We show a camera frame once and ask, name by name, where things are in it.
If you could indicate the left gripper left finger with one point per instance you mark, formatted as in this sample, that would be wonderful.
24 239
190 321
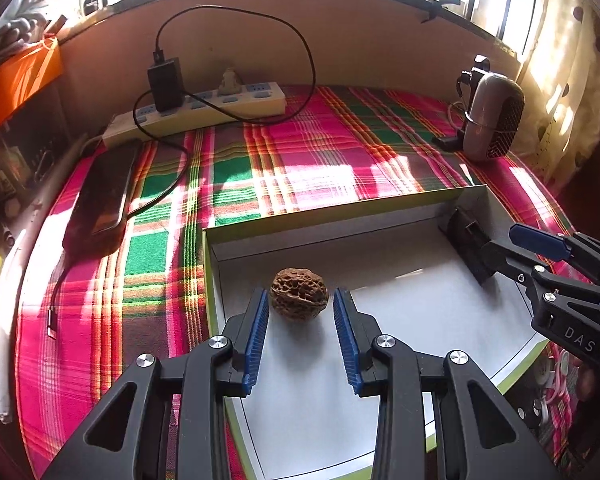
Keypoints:
126 434

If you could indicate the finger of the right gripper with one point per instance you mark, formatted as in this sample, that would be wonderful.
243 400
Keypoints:
579 250
529 271

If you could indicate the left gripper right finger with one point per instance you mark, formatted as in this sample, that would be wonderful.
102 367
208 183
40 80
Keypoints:
478 433

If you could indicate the brown walnut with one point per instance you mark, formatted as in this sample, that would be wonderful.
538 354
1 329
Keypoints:
298 295

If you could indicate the black rectangular device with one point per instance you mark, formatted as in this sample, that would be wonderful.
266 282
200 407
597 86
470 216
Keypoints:
467 237

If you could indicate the plaid bed cloth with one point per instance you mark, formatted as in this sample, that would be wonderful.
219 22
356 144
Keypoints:
77 331

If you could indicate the small grey heater fan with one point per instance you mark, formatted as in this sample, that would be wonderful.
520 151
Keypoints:
492 107

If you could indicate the green white cardboard box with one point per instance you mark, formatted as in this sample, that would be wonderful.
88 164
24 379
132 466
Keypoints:
302 419

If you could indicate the cream patterned curtain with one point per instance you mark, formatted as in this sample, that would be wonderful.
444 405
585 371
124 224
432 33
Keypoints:
560 127

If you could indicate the black smartphone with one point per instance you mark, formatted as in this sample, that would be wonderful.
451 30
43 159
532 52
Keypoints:
98 219

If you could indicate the white power strip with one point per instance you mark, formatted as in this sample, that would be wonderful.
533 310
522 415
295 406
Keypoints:
254 101

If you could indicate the black charger adapter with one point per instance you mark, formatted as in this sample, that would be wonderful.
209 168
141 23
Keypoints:
166 84

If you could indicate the orange box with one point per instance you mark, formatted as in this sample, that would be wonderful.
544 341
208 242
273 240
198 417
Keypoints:
27 73

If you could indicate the black window handle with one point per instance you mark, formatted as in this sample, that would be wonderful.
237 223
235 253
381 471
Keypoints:
436 6

